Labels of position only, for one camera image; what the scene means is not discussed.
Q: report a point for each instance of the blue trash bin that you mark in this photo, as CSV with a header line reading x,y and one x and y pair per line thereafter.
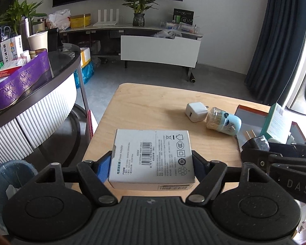
x,y
13,175

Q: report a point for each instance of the green plant on side table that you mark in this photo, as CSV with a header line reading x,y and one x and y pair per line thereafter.
x,y
19,17

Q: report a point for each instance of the small white cube charger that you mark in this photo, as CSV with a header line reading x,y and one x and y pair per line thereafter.
x,y
196,111

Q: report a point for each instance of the black usb charger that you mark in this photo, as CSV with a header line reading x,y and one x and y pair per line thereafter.
x,y
254,142

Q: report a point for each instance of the white paper cup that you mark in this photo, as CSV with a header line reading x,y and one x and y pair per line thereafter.
x,y
38,41

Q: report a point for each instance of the blue toothpick jar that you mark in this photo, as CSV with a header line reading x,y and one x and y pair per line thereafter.
x,y
223,122

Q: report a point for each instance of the white power adapter box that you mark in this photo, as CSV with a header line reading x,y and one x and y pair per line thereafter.
x,y
151,160

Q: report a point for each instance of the blue plastic bag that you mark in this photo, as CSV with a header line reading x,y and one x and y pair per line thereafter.
x,y
87,73

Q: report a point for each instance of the yellow box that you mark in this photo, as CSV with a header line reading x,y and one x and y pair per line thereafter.
x,y
79,21

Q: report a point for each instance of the orange white cardboard tray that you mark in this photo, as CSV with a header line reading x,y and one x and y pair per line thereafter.
x,y
253,119

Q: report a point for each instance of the teal adhesive bandage box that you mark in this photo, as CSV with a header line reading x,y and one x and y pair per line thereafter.
x,y
277,124

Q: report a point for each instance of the white wifi router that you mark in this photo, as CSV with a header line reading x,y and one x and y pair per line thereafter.
x,y
106,18

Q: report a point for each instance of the potted plant in vase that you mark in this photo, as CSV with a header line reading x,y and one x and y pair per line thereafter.
x,y
139,8

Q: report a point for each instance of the dark blue curtain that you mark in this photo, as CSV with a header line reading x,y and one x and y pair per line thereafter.
x,y
274,64

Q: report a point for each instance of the purple gift box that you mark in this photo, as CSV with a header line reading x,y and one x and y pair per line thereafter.
x,y
13,86

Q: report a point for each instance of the white plastic bag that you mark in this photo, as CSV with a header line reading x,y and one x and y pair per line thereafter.
x,y
59,19

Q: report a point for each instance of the cardboard box on floor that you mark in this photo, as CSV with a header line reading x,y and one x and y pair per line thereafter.
x,y
85,56

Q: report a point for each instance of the white tv cabinet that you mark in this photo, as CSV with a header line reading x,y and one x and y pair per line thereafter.
x,y
140,44

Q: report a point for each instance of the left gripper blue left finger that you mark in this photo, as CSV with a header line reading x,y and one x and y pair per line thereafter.
x,y
103,167

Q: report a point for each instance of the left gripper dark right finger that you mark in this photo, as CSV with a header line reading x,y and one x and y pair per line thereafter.
x,y
201,166

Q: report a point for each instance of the black green display box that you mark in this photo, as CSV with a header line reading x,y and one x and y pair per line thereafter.
x,y
183,16

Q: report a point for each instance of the white medicine box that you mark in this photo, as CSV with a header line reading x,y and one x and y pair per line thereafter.
x,y
11,48

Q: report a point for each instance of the round white ribbed side table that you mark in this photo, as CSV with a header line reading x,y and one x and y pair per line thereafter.
x,y
42,109

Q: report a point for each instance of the black roll on floor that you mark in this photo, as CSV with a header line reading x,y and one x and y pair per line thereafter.
x,y
191,77

